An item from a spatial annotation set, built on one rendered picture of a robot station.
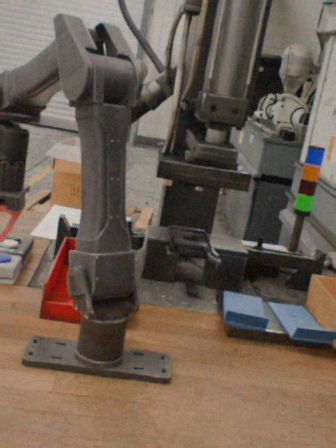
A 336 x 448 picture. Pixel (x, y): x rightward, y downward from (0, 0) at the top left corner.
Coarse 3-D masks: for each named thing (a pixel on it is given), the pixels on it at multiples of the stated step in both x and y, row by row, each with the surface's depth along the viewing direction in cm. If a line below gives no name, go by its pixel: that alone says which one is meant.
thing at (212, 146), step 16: (208, 128) 111; (224, 128) 110; (192, 144) 114; (208, 144) 108; (224, 144) 113; (160, 160) 108; (176, 160) 110; (192, 160) 110; (208, 160) 110; (224, 160) 107; (160, 176) 109; (176, 176) 109; (192, 176) 109; (208, 176) 109; (224, 176) 109; (240, 176) 109; (224, 192) 118
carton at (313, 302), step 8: (312, 280) 111; (320, 280) 112; (328, 280) 112; (312, 288) 111; (320, 288) 106; (328, 288) 113; (312, 296) 110; (320, 296) 106; (328, 296) 102; (312, 304) 109; (320, 304) 105; (328, 304) 102; (312, 312) 109; (320, 312) 105; (328, 312) 101; (320, 320) 104; (328, 320) 100; (328, 328) 100
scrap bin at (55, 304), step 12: (72, 240) 112; (60, 252) 103; (60, 264) 106; (48, 276) 91; (60, 276) 106; (48, 288) 91; (60, 288) 101; (48, 300) 95; (60, 300) 96; (72, 300) 97; (48, 312) 89; (60, 312) 89; (72, 312) 89
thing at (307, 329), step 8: (272, 304) 105; (280, 304) 106; (280, 312) 102; (288, 312) 103; (296, 312) 104; (304, 312) 104; (280, 320) 99; (288, 320) 99; (296, 320) 100; (304, 320) 101; (312, 320) 101; (288, 328) 96; (296, 328) 92; (304, 328) 91; (312, 328) 91; (320, 328) 98; (296, 336) 93; (304, 336) 93; (312, 336) 93; (320, 336) 93; (328, 336) 93
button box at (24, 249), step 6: (24, 240) 115; (30, 240) 115; (0, 246) 109; (6, 246) 109; (18, 246) 110; (24, 246) 111; (30, 246) 114; (6, 252) 107; (12, 252) 107; (18, 252) 108; (24, 252) 108; (30, 252) 116; (24, 258) 109; (24, 264) 110
